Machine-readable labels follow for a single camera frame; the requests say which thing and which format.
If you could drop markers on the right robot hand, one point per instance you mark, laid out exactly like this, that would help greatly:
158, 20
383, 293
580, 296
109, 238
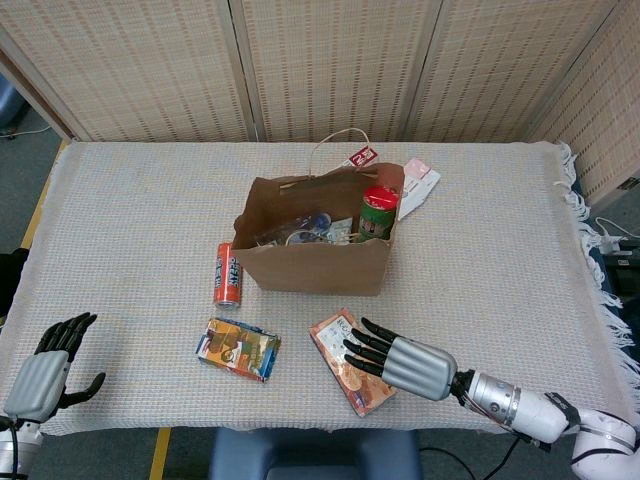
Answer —
420, 370

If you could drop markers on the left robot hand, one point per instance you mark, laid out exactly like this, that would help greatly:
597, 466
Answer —
35, 385

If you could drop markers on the blue-orange cookie box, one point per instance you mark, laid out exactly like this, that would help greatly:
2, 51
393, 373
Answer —
330, 340

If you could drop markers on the green chips canister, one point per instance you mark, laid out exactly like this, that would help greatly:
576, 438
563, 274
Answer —
377, 220

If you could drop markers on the silver snack bag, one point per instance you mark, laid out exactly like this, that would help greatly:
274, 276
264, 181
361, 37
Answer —
342, 230

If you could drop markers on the clear plastic water bottle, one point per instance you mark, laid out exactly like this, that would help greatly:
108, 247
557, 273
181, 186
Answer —
310, 232

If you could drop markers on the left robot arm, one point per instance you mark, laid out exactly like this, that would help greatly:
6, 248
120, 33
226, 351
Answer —
20, 445

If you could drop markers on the brown paper bag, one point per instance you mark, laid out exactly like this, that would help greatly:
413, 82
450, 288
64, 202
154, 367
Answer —
315, 272

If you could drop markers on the colourful flat snack pack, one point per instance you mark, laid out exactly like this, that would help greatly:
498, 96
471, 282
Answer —
235, 350

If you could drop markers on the orange soda can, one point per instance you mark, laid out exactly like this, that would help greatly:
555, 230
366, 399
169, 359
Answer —
228, 277

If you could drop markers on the black plastic bin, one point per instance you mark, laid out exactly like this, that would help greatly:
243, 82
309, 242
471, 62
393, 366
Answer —
625, 280

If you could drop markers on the black object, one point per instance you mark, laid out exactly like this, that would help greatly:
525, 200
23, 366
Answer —
12, 280

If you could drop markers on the blue padded seat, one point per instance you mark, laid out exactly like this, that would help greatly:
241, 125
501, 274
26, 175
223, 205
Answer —
315, 450

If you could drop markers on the beige woven tablecloth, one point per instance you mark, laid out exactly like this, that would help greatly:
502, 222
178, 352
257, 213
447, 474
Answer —
125, 225

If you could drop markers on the white pink packet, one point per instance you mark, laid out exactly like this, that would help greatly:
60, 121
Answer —
420, 182

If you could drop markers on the red white small packet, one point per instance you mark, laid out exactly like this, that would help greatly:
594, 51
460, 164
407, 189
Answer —
362, 156

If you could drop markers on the white power adapter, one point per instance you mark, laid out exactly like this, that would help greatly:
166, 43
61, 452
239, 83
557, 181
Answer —
612, 242

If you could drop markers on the blue chair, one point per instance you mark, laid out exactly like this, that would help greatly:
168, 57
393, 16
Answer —
9, 105

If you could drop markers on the bamboo folding screen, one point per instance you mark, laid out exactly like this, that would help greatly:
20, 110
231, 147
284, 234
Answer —
150, 65

